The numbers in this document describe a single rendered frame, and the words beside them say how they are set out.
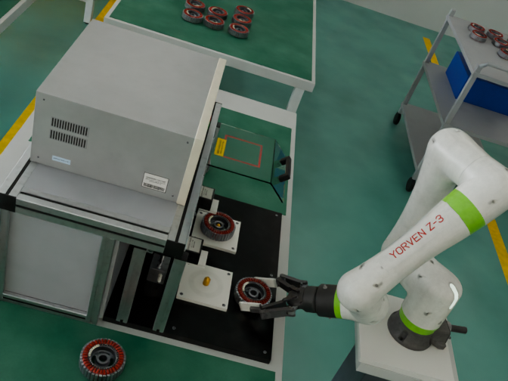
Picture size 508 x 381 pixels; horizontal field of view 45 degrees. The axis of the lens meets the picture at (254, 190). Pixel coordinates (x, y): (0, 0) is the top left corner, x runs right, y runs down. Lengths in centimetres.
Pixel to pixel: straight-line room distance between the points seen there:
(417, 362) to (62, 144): 119
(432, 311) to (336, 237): 166
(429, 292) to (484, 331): 167
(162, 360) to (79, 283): 30
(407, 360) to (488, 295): 183
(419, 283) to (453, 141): 44
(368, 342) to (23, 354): 97
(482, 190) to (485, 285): 221
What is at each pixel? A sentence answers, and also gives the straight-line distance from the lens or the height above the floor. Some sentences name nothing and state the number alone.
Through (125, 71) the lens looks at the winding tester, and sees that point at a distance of 160.
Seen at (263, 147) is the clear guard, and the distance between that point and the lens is 193.
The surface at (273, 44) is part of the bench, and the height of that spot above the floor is 75.
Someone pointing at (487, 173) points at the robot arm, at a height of 140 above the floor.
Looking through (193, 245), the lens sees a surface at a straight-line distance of 172.
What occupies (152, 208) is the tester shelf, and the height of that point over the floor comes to 111.
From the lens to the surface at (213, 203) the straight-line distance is 194.
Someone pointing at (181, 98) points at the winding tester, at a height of 132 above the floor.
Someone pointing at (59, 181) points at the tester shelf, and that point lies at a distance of 153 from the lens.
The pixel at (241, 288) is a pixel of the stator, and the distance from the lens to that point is 182.
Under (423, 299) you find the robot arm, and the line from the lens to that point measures 186.
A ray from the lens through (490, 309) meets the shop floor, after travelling 364.
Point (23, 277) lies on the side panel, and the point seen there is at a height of 85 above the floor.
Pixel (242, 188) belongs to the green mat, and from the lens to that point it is 226.
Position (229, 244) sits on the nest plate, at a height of 78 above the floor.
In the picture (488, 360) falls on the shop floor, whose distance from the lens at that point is 336.
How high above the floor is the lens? 210
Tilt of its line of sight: 36 degrees down
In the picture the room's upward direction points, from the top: 21 degrees clockwise
